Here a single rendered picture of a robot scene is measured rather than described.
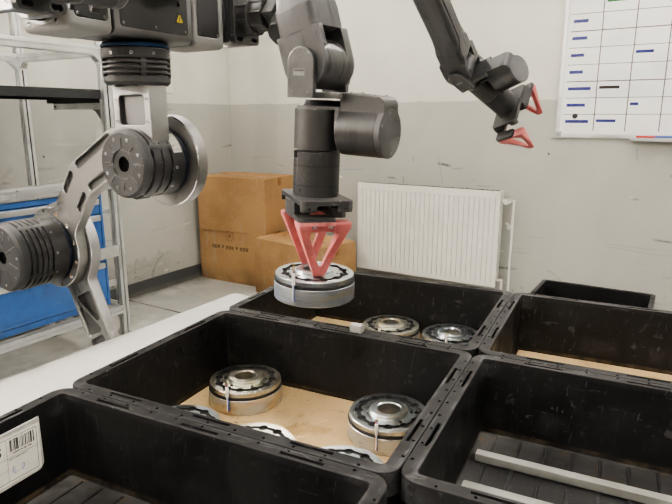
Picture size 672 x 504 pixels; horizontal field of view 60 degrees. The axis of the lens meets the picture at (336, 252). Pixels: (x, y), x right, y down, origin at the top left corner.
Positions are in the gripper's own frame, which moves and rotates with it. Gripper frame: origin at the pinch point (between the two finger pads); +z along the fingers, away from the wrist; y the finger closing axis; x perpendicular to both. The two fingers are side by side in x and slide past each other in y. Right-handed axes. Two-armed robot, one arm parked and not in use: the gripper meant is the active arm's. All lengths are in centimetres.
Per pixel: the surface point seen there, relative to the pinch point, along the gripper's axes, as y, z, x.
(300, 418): -0.9, 21.3, 1.4
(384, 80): 308, -37, -139
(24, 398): 45, 37, 43
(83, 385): -3.0, 12.1, 27.7
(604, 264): 192, 65, -237
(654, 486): -27.5, 19.4, -32.0
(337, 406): 0.6, 21.1, -4.5
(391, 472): -29.2, 10.4, 1.2
